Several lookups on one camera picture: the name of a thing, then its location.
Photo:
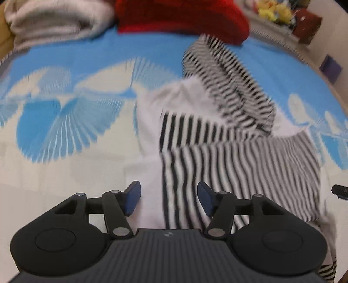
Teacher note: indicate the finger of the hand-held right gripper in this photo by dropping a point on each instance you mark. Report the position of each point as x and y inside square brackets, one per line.
[341, 191]

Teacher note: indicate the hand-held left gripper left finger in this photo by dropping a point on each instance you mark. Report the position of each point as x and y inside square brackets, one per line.
[132, 198]

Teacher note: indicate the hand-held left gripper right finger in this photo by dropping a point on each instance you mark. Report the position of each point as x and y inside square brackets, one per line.
[205, 198]

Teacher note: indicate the black white striped shirt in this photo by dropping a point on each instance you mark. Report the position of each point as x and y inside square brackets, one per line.
[231, 168]

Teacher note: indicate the purple box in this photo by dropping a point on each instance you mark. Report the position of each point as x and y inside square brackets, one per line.
[330, 68]

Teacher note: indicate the blue white patterned bed sheet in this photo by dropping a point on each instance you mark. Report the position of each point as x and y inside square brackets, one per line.
[89, 70]

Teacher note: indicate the dark red cushion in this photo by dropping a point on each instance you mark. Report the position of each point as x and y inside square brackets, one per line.
[308, 24]

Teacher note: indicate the white window ledge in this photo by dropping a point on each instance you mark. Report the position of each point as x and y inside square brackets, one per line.
[272, 25]

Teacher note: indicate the red folded blanket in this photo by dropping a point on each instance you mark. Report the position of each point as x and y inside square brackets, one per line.
[179, 16]

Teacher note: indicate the yellow plush toy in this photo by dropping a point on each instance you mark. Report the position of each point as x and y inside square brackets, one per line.
[265, 9]
[283, 12]

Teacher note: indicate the beige folded blanket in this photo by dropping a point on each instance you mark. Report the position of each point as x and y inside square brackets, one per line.
[51, 21]

